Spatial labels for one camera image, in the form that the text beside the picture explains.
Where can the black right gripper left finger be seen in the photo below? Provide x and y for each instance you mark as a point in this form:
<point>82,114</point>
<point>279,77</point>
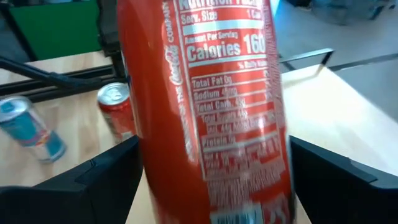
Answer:
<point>71,199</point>

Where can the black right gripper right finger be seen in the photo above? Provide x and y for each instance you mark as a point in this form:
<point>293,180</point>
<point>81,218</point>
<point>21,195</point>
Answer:
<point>348,202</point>

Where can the blue silver Red Bull can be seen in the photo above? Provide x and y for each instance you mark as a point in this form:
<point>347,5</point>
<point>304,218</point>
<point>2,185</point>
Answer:
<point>28,130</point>

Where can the red Coca-Cola can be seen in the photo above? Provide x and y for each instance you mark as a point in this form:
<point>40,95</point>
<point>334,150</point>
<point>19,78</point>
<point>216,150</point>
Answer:
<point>116,109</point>

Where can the orange-red Fanta can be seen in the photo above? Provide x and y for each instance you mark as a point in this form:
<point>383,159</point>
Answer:
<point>202,109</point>

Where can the green floor mat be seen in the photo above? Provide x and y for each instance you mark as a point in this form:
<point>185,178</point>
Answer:
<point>56,31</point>

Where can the wooden shelf black metal frame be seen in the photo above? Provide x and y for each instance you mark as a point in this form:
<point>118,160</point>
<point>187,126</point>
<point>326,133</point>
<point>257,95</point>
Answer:
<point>335,118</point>

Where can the black aluminium table frame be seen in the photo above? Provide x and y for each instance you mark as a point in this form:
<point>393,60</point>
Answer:
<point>93,82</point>

